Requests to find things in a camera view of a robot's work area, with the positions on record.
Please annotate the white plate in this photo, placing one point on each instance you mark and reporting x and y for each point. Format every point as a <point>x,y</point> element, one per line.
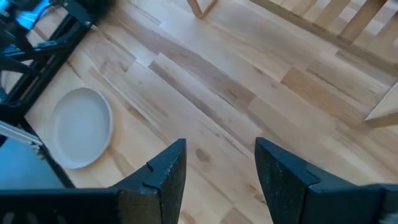
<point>81,127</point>

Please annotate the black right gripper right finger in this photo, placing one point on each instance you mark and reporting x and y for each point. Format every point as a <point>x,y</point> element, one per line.
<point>286,186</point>

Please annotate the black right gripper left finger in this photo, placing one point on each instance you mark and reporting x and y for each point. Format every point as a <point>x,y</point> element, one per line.
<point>161,186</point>

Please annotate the silver aluminium rail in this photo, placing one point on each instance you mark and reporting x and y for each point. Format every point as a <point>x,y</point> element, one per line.
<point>18,133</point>

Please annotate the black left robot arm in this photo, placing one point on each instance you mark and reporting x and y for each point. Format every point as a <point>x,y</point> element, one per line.
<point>94,4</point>

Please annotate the black table frame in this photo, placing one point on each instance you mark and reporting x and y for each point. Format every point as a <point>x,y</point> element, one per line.
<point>53,68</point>

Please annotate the wooden slatted shelf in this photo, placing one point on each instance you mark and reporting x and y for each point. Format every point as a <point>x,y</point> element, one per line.
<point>357,21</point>

